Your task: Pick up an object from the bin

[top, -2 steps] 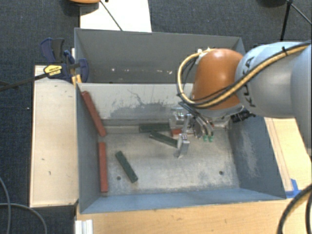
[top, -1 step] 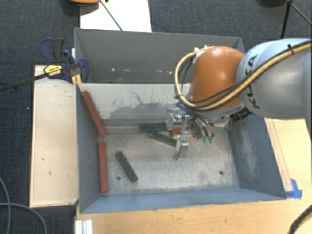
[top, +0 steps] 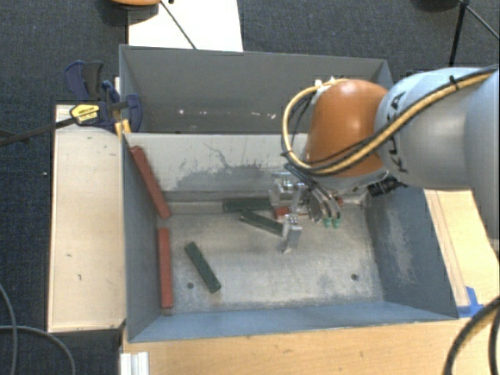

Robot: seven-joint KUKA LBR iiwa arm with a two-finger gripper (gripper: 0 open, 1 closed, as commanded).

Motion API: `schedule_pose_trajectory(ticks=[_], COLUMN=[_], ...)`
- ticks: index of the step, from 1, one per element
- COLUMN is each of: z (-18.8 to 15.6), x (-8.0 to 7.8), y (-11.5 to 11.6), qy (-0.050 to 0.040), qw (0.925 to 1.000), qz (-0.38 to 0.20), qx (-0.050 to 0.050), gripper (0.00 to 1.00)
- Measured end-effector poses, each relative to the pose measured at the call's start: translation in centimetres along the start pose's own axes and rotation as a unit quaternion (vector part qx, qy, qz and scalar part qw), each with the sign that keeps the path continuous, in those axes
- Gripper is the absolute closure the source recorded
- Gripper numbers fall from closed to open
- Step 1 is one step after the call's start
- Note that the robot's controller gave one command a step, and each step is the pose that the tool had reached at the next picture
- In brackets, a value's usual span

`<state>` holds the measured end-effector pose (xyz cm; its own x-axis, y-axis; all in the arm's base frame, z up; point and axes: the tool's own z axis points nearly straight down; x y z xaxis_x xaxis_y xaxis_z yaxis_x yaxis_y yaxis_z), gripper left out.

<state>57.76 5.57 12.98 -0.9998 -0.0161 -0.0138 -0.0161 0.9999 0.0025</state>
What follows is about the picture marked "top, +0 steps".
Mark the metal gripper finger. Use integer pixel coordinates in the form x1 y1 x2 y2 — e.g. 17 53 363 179
268 172 296 210
276 213 303 255

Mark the red-brown flat block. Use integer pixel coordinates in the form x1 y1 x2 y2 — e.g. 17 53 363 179
156 227 175 310
273 195 345 220
129 145 173 221

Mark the dark green flat block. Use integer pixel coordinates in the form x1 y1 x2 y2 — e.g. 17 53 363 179
222 198 275 213
184 241 223 295
238 209 285 238

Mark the grey metal bin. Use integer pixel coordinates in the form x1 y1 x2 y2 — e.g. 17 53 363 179
118 44 460 345

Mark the pale wood board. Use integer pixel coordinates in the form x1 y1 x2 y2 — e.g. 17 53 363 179
47 104 128 334

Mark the black cylinder on white bracket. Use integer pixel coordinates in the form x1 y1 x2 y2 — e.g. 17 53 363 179
366 176 408 198

